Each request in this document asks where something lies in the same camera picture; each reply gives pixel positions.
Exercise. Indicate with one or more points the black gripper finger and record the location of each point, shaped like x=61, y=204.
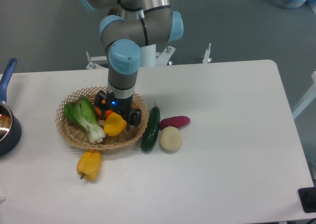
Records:
x=133, y=119
x=101, y=107

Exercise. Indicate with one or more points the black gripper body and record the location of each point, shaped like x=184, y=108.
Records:
x=119, y=105

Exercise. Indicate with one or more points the yellow mango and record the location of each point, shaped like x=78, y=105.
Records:
x=114, y=124

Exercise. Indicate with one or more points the woven wicker basket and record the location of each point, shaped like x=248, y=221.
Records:
x=77, y=136

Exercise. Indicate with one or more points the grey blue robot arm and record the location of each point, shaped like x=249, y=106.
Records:
x=122, y=41

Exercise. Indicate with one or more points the orange fruit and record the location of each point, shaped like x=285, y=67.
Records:
x=103, y=114

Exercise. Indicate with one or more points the green cucumber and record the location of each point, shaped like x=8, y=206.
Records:
x=151, y=132

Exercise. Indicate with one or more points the green bok choy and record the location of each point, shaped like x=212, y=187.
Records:
x=83, y=115

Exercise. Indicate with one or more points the beige round potato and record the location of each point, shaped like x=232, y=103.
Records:
x=170, y=138

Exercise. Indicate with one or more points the purple sweet potato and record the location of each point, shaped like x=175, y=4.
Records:
x=176, y=121

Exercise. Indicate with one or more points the yellow bell pepper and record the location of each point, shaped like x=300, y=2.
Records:
x=89, y=164

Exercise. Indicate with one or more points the black device at edge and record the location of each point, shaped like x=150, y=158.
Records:
x=307, y=197

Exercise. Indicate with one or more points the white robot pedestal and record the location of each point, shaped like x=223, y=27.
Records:
x=148, y=59

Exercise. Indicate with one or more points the blue handled saucepan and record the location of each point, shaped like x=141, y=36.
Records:
x=10, y=127

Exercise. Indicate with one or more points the white frame bar right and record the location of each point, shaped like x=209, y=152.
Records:
x=306, y=98

